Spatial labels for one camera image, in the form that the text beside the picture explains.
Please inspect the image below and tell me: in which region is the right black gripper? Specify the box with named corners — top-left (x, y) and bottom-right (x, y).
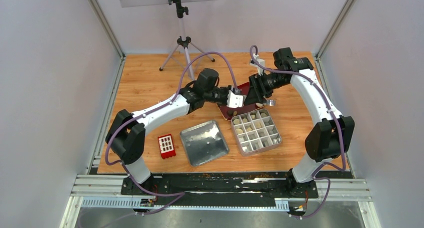
top-left (243, 71), bottom-right (288, 106)

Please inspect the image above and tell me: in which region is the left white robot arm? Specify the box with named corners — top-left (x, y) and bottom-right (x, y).
top-left (105, 68), bottom-right (243, 195)

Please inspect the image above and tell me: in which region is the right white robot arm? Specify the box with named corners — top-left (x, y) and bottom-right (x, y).
top-left (243, 45), bottom-right (355, 197)

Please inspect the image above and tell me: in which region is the red lacquer tray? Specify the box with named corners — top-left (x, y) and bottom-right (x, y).
top-left (218, 82), bottom-right (264, 121)

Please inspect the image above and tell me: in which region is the silver compartment tin box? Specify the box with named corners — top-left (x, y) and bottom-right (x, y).
top-left (230, 109), bottom-right (282, 157)

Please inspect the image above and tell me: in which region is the silver tin lid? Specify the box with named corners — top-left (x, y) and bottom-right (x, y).
top-left (179, 120), bottom-right (230, 167)

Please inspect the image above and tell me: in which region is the red small box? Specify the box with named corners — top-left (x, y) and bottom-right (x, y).
top-left (157, 134), bottom-right (177, 159)

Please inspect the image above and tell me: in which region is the grey tripod stand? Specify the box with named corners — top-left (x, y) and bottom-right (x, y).
top-left (159, 0), bottom-right (205, 71)

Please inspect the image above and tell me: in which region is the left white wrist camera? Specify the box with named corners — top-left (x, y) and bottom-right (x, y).
top-left (226, 88), bottom-right (245, 108)

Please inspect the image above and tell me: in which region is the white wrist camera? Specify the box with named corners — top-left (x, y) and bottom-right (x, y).
top-left (226, 88), bottom-right (245, 108)
top-left (251, 55), bottom-right (266, 76)

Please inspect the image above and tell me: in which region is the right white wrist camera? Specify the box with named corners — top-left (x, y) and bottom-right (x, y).
top-left (251, 55), bottom-right (266, 76)

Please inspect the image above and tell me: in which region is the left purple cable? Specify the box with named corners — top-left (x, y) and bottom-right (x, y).
top-left (104, 51), bottom-right (239, 198)

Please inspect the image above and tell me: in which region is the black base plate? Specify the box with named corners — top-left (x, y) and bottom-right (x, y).
top-left (141, 172), bottom-right (319, 207)

